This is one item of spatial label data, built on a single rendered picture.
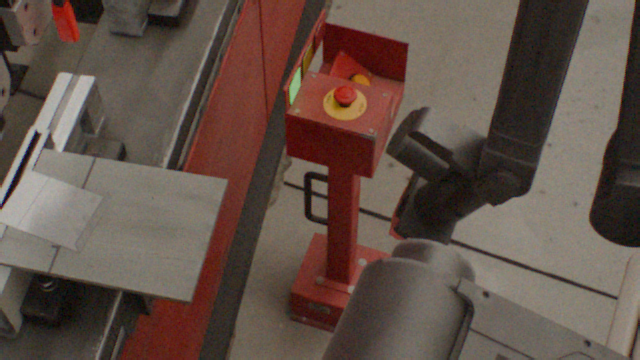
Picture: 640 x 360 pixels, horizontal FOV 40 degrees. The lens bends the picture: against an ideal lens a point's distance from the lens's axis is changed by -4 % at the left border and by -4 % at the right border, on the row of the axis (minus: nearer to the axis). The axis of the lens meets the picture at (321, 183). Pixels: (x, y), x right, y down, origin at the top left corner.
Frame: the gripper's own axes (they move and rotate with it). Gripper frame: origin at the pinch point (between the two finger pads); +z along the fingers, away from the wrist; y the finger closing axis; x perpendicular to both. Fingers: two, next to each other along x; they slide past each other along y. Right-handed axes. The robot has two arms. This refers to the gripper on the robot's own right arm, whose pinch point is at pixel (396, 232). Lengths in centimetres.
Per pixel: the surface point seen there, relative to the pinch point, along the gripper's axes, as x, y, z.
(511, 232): 56, -72, 83
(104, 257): -28.4, 17.6, 14.0
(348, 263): 19, -36, 78
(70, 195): -36.4, 11.5, 17.8
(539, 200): 60, -84, 81
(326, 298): 20, -31, 88
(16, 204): -41.7, 15.6, 20.6
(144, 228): -26.1, 11.9, 12.8
